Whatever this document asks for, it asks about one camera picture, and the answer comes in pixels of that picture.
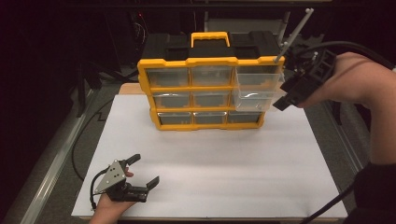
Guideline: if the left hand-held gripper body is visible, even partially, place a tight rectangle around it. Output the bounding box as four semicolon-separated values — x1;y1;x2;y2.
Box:
93;160;149;203

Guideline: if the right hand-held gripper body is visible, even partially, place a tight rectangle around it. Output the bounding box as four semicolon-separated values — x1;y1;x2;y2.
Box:
273;7;339;105

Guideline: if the clear plastic drawer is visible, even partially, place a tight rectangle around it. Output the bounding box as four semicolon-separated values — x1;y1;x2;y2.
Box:
233;65;286;112

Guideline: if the yellow black drawer organiser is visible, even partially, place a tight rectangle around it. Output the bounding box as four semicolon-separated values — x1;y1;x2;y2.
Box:
136;31;288;132

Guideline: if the person's left hand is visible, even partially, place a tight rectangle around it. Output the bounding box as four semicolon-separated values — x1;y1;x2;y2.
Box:
93;193;138;217

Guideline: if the person's right hand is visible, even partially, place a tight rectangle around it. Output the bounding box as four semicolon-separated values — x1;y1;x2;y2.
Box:
297;51;379;109

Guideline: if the black metal stand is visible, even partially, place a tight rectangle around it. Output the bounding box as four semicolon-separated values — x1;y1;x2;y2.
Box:
330;101;344;126
74;59;138;119

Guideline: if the set of closed clear drawers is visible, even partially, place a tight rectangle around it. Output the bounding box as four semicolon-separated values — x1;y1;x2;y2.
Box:
145;66;263;125

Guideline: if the person's black sleeve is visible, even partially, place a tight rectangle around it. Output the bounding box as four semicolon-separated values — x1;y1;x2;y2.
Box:
342;161;396;224

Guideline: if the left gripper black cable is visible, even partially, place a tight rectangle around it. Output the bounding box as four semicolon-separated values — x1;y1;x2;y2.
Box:
89;169;110;212

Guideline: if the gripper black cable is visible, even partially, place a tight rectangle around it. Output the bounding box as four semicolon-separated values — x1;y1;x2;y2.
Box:
295;40;396;224
89;169;110;212

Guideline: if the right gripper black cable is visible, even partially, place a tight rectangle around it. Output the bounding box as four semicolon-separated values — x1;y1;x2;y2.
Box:
295;40;396;224

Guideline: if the black floor cable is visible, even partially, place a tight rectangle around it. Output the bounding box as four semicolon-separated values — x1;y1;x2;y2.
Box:
71;97;116;183

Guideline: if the aluminium floor rail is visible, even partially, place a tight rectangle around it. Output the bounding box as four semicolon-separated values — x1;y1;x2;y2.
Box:
323;102;364;175
18;88;97;224

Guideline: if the grey metal frame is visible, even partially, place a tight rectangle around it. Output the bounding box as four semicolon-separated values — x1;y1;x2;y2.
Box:
204;11;292;46

